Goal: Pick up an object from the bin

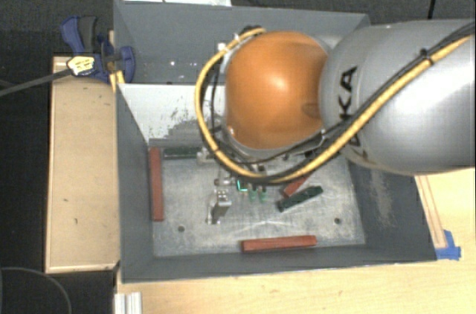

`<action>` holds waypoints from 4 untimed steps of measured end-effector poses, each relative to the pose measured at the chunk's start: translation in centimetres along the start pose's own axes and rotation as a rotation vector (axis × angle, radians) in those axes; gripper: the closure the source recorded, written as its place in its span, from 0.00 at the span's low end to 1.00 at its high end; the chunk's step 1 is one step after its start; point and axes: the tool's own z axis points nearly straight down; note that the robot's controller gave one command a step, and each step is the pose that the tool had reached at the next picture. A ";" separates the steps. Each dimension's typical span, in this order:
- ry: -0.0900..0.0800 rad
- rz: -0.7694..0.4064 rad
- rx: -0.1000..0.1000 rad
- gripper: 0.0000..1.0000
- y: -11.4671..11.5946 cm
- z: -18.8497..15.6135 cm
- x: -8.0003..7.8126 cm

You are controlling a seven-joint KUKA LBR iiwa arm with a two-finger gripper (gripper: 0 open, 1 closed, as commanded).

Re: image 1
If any pale wood flat board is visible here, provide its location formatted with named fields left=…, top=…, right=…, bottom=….
left=44, top=55, right=122, bottom=275

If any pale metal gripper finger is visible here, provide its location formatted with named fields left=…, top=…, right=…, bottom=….
left=216, top=188, right=234, bottom=219
left=206, top=192, right=219, bottom=225

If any grey metal bin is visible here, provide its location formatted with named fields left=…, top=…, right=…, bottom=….
left=111, top=0, right=438, bottom=283

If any red-brown flat block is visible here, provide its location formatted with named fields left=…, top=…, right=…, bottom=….
left=239, top=234, right=318, bottom=254
left=148, top=147, right=166, bottom=222
left=281, top=176, right=310, bottom=199

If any dark green flat block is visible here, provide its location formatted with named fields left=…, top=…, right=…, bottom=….
left=161, top=144, right=204, bottom=160
left=276, top=185, right=324, bottom=214

